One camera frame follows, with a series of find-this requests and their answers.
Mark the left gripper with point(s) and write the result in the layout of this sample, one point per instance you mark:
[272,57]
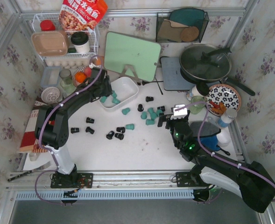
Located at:
[105,85]

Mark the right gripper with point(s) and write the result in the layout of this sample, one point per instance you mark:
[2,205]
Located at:
[169,120]

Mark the white storage basket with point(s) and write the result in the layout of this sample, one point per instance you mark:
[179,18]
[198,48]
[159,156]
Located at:
[126,91]

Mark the grey blue oven mitt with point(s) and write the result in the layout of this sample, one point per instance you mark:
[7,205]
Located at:
[208,138]

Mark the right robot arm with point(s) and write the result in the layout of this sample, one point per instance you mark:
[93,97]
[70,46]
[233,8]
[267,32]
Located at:
[251,181]

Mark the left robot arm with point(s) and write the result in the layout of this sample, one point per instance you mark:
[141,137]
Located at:
[52,126]

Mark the white coffee cup black lid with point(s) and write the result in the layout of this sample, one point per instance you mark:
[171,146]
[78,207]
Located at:
[81,42]

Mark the pink peach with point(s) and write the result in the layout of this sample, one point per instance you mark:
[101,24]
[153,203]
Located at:
[87,71]

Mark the orange sponge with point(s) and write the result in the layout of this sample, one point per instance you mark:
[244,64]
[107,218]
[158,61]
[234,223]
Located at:
[97,61]

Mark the left orange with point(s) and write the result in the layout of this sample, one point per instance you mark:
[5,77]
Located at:
[80,77]

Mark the fruit bowl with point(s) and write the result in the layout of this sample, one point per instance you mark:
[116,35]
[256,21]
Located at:
[73,77]

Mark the green glass cup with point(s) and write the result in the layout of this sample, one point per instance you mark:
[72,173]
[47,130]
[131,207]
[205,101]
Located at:
[197,104]

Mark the grey induction cooker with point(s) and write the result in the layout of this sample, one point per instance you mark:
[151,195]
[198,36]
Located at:
[171,73]

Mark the green glass tumbler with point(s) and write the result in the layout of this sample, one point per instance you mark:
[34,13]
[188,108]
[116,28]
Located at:
[68,88]

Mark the grey glass tumbler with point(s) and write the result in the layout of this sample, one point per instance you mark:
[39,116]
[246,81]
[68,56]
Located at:
[65,75]

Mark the egg tray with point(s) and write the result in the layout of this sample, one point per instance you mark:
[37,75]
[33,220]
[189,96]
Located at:
[67,64]

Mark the green cutting board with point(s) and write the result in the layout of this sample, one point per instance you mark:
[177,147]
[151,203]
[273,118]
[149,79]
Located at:
[123,49]

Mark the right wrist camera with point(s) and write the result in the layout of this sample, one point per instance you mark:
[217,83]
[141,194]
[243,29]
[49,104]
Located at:
[179,111]

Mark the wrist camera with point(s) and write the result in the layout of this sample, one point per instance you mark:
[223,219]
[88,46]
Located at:
[179,111]
[92,65]

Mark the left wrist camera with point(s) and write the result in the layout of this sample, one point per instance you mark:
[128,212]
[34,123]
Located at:
[92,65]

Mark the white wire rack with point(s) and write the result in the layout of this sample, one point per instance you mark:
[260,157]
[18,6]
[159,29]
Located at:
[72,53]

